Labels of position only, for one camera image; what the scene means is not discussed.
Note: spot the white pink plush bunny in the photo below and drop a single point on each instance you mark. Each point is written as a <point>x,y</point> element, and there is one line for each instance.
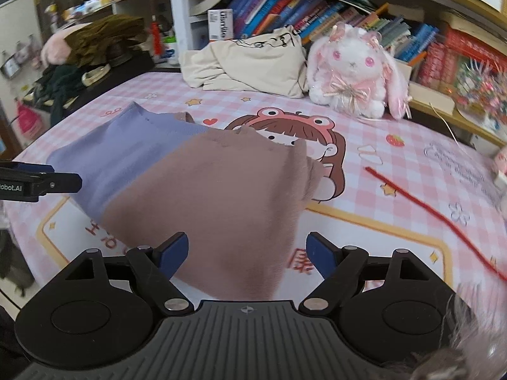
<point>350,72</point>

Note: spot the pink fluffy garment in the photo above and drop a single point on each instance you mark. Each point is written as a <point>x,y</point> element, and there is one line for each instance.
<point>56,51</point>

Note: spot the red chenille stem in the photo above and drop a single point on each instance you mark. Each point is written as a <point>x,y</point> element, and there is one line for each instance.
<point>437,215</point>

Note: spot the cream sweatshirt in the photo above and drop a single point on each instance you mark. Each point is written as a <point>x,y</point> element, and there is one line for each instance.
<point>272,63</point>

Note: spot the red hanging tassel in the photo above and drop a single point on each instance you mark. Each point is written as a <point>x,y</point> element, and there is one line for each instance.
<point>156,37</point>

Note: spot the purple and brown sweater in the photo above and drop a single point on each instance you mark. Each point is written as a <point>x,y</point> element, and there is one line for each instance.
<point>237,195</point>

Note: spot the pink checkered table mat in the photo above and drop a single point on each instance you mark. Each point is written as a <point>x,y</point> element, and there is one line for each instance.
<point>406,187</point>

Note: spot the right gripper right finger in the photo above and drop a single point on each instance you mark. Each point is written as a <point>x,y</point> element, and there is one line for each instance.
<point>340,269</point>

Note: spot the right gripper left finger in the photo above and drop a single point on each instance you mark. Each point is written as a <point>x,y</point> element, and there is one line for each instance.
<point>153,269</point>

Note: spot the dark green garment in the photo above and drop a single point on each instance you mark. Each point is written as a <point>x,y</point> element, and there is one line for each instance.
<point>58,83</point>

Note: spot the olive brown garment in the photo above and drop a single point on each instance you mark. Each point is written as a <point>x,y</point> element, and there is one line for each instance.
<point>89,44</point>

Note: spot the row of colourful books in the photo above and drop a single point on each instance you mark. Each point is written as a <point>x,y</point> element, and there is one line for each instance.
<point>404,38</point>

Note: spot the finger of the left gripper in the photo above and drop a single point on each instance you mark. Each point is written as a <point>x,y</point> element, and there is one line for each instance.
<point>26,182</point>

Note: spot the white Garnier box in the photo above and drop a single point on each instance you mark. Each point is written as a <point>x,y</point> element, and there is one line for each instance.
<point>220,24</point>

